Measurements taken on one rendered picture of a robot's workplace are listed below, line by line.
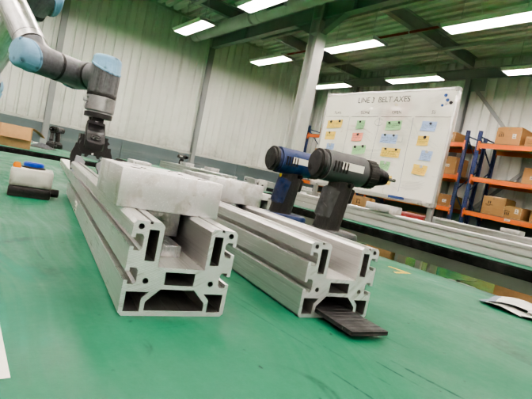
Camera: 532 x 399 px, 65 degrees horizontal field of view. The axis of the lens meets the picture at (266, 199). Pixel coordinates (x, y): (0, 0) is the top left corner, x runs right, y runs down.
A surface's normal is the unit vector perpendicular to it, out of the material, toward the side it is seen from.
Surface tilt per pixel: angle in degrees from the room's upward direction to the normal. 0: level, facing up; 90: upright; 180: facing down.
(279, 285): 90
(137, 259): 90
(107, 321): 0
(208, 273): 90
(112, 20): 90
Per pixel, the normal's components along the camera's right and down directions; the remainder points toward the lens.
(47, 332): 0.20, -0.98
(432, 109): -0.78, -0.13
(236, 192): 0.48, 0.15
